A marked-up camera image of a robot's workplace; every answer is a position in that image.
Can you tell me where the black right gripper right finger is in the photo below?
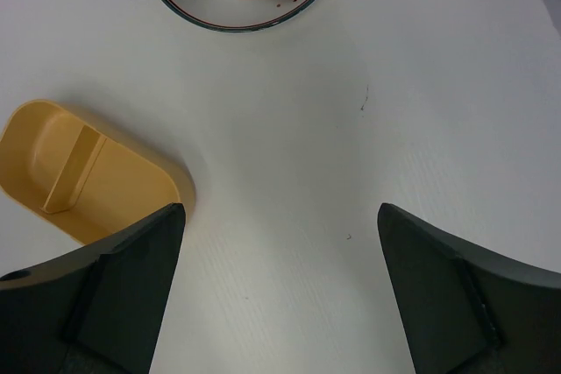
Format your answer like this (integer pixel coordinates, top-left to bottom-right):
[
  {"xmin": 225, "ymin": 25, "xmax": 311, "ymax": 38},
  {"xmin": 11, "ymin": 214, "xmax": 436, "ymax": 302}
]
[{"xmin": 377, "ymin": 203, "xmax": 560, "ymax": 373}]

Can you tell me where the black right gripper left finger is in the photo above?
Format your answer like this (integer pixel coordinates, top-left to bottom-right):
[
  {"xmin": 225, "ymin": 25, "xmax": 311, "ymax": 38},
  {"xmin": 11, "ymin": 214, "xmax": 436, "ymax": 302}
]
[{"xmin": 1, "ymin": 203, "xmax": 186, "ymax": 373}]

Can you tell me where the yellow lunch box base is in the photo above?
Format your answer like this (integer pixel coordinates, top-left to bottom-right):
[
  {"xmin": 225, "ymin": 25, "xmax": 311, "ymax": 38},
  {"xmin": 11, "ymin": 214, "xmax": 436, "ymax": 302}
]
[{"xmin": 1, "ymin": 99, "xmax": 196, "ymax": 244}]

